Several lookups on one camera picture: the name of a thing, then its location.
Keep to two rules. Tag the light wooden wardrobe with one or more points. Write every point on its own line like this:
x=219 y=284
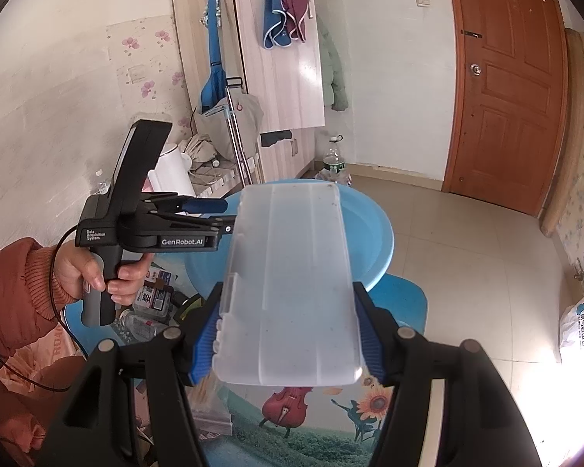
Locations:
x=282 y=73

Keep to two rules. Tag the white packet with brown band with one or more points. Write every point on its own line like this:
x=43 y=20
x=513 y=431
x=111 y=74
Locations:
x=155 y=299

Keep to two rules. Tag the blue plastic basin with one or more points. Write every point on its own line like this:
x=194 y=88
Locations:
x=370 y=238

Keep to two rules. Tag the dark hanging cloth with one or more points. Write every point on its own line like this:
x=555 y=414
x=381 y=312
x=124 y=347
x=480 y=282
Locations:
x=275 y=137

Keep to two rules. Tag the grey tote bag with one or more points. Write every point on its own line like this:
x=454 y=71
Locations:
x=246 y=116

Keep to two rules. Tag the white electric kettle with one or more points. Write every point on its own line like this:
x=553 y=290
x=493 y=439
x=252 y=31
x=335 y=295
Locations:
x=175 y=175

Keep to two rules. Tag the small plastic bottle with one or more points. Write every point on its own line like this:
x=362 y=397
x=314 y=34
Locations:
x=143 y=326

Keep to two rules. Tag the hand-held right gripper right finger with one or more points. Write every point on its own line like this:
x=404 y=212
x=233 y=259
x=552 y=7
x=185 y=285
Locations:
x=370 y=345

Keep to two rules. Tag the black case with green label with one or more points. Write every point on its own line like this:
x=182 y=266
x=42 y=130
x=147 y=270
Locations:
x=190 y=309

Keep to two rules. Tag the wall socket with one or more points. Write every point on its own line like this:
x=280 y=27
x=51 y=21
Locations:
x=136 y=74

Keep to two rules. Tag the pink plastic bag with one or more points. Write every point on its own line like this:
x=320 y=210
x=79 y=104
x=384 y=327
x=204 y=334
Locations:
x=34 y=355

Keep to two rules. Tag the green jacket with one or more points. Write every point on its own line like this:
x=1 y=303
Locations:
x=336 y=73

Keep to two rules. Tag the beige cloth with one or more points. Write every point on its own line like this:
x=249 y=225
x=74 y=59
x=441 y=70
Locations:
x=199 y=148

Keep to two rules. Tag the translucent plastic box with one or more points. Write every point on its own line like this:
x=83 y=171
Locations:
x=292 y=277

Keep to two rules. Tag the brown wooden door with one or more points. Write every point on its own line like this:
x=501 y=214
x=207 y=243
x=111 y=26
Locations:
x=506 y=82

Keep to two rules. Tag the person's left hand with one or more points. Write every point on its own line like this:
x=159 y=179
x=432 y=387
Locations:
x=70 y=267

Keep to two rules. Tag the printed desktop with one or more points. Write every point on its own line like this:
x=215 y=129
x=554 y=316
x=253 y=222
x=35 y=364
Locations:
x=311 y=438

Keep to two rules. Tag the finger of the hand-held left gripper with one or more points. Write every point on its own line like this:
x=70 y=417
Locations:
x=207 y=206
x=226 y=227

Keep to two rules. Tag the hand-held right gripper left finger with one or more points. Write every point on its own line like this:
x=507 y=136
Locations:
x=207 y=345

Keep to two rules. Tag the large water bottle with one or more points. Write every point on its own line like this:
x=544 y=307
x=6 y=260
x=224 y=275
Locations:
x=333 y=155

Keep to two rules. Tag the white plastic bag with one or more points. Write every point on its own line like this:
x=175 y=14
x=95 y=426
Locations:
x=581 y=326

